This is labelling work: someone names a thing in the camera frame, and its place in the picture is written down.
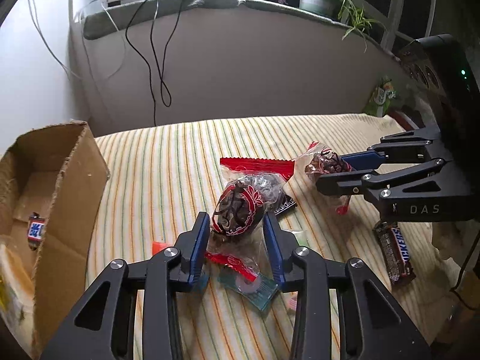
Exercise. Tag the red clear bag dark snack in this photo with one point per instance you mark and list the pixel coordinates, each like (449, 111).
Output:
(254, 187)

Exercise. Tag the packaged sliced bread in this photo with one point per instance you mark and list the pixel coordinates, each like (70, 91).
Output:
(17, 293)

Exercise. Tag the green snack bag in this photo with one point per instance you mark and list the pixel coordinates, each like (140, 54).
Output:
(380, 99)

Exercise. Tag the red green triangular snack packet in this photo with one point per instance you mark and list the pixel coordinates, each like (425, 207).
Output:
(158, 246)

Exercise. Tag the small green candy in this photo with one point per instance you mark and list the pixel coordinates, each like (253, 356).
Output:
(301, 237)

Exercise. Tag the snickers bar brown wrapper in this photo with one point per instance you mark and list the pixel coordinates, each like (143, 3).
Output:
(395, 253)

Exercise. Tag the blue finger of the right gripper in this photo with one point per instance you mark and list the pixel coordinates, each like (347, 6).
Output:
(360, 159)
(356, 185)

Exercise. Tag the striped yellow table cloth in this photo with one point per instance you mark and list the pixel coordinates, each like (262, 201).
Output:
(162, 177)

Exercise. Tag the green clear mint candy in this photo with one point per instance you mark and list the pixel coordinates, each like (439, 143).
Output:
(259, 293)

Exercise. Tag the potted spider plant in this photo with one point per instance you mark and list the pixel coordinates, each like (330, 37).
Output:
(357, 21)

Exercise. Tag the small red clear nut bag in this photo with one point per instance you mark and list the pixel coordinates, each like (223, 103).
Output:
(319, 160)

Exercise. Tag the black candy wrapper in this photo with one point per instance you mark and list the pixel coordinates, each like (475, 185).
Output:
(287, 205)

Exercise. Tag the small pink candy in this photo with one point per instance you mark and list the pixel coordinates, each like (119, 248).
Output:
(292, 303)

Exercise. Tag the brown cardboard box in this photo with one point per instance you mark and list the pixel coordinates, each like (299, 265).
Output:
(58, 172)

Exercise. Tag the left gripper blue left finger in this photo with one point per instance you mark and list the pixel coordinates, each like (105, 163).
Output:
(101, 323)

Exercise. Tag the snickers bar blue label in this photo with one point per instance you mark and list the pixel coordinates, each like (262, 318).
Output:
(36, 225)

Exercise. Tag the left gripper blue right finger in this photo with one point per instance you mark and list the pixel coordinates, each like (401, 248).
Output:
(372, 324)

